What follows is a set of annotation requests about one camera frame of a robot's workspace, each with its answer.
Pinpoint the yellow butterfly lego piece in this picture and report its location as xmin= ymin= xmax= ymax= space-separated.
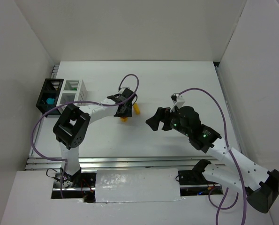
xmin=120 ymin=117 xmax=128 ymax=122

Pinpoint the yellow rectangular lego brick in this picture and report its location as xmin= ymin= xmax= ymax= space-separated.
xmin=133 ymin=103 xmax=141 ymax=115

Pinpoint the teal round flower lego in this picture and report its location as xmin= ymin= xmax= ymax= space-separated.
xmin=46 ymin=97 xmax=55 ymax=105

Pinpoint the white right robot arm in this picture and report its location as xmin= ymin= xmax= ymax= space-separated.
xmin=145 ymin=106 xmax=279 ymax=213

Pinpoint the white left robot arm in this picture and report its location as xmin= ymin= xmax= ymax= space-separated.
xmin=53 ymin=88 xmax=137 ymax=185

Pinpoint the white slatted container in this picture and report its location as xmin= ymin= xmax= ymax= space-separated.
xmin=57 ymin=79 xmax=88 ymax=106

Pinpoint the black slatted container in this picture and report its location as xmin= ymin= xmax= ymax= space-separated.
xmin=36 ymin=79 xmax=64 ymax=114

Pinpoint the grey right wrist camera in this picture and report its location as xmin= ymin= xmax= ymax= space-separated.
xmin=170 ymin=93 xmax=185 ymax=112

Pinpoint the aluminium table edge rail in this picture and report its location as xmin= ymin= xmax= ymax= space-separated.
xmin=25 ymin=156 xmax=201 ymax=171

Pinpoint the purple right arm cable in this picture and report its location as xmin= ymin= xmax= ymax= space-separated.
xmin=179 ymin=88 xmax=248 ymax=225

